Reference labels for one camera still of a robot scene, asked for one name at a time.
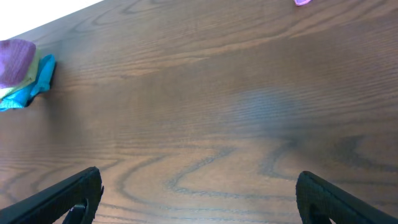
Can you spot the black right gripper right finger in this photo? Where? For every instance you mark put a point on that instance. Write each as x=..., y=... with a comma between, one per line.
x=319, y=201

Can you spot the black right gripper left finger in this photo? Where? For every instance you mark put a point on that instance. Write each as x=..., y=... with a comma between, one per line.
x=76, y=197

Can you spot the purple microfiber cloth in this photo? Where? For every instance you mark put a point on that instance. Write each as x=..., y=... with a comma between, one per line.
x=16, y=57

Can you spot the blue folded cloth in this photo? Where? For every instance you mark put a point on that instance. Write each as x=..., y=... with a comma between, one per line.
x=24, y=97

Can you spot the yellow-green folded cloth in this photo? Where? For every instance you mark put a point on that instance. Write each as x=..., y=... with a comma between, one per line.
x=27, y=80

